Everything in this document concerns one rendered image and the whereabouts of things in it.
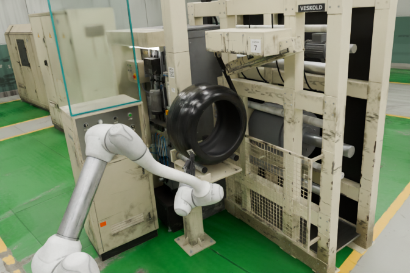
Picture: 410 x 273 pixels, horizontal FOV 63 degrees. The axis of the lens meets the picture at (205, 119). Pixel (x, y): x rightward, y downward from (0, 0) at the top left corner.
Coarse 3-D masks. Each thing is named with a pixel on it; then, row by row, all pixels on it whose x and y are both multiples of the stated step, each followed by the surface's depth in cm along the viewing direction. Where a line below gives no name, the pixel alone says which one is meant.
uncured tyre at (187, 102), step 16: (176, 96) 229; (192, 96) 216; (208, 96) 215; (224, 96) 221; (176, 112) 219; (192, 112) 211; (224, 112) 258; (240, 112) 232; (176, 128) 217; (192, 128) 212; (224, 128) 260; (240, 128) 237; (176, 144) 224; (192, 144) 215; (208, 144) 256; (224, 144) 253; (208, 160) 226; (224, 160) 238
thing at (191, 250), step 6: (174, 240) 297; (180, 240) 296; (204, 240) 293; (210, 240) 292; (180, 246) 290; (186, 246) 288; (192, 246) 286; (198, 246) 287; (204, 246) 286; (186, 252) 282; (192, 252) 280
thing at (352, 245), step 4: (236, 216) 324; (348, 244) 277; (352, 244) 276; (356, 244) 276; (372, 244) 275; (352, 248) 273; (356, 248) 272; (360, 248) 272; (368, 248) 272; (360, 252) 267; (292, 256) 270; (336, 268) 252; (336, 272) 250
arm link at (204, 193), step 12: (144, 156) 159; (144, 168) 166; (156, 168) 167; (168, 168) 171; (180, 180) 173; (192, 180) 174; (204, 180) 185; (192, 192) 186; (204, 192) 178; (216, 192) 180; (204, 204) 183
